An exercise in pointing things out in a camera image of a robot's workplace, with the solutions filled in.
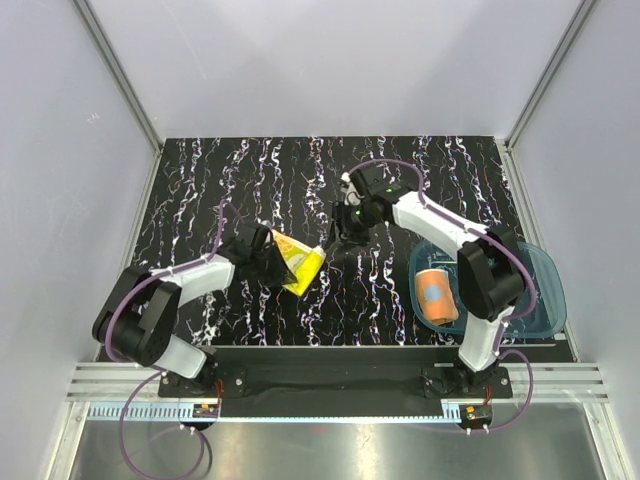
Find yellow patterned towel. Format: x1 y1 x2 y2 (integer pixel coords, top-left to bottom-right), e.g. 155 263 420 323
272 230 326 297

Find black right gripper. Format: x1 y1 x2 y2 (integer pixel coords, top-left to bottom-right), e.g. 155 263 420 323
323 200 378 256

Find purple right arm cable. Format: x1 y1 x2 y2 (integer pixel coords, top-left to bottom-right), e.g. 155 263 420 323
344 159 541 432

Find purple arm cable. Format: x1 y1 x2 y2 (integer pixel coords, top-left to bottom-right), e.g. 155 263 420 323
107 199 246 476
344 159 541 432

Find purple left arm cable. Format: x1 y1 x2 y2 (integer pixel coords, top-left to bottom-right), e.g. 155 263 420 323
107 199 246 476

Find aluminium frame rail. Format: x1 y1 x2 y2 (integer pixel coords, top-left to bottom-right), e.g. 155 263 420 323
499 362 611 404

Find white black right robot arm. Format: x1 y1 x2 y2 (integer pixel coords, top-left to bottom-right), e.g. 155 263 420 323
326 160 536 397

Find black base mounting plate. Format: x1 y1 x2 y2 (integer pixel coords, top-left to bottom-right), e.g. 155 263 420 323
158 346 513 400

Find orange polka dot towel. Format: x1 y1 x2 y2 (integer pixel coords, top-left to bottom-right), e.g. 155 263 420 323
415 269 459 326

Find grey slotted cable duct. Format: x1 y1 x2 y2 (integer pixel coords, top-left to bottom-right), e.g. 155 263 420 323
88 402 219 422

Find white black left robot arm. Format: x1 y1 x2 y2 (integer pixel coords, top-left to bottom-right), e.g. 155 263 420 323
92 222 294 396

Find blue translucent plastic tray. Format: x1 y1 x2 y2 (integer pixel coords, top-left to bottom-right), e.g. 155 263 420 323
408 240 567 339

